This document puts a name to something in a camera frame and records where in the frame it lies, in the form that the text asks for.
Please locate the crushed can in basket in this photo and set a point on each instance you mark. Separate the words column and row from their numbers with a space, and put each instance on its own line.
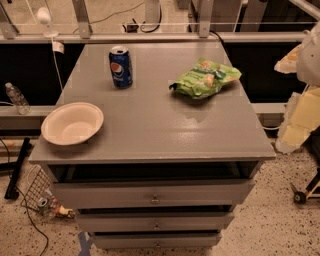
column 42, row 203

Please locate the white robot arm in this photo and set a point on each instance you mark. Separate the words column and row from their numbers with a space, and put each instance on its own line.
column 308, row 59

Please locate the green rice chip bag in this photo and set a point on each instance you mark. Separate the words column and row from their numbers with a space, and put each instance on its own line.
column 205, row 79

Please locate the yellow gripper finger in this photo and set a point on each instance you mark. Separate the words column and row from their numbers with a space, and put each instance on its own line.
column 288, row 63
column 301, row 118

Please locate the bottom grey drawer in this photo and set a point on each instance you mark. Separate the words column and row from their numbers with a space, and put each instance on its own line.
column 156, row 240

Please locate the white desk lamp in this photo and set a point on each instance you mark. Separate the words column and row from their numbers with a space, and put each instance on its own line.
column 44, row 18

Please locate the top grey drawer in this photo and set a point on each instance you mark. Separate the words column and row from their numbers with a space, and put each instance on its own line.
column 103, row 195

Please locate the black metal stand leg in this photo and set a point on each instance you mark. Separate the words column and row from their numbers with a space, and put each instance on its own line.
column 11, row 192

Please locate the blue pepsi can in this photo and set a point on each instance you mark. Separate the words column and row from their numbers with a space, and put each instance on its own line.
column 120, row 66

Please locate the white paper bowl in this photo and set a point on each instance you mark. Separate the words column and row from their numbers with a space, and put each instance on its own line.
column 72, row 123

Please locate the blue floor tape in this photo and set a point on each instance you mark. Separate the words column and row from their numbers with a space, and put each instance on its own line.
column 85, row 241

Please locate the clear plastic water bottle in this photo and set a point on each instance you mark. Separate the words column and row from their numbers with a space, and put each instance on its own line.
column 18, row 99

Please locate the black caster wheel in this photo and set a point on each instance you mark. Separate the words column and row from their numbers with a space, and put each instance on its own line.
column 299, row 196

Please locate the grey drawer cabinet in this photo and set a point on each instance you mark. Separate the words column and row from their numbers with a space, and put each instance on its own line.
column 152, row 136

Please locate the grey drawer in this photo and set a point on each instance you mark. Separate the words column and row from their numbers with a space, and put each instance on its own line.
column 103, row 195
column 188, row 221
column 156, row 240

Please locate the middle grey drawer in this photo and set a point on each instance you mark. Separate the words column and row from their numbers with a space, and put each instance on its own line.
column 188, row 221

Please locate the wire mesh basket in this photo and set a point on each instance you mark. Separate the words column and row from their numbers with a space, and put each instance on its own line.
column 39, row 188

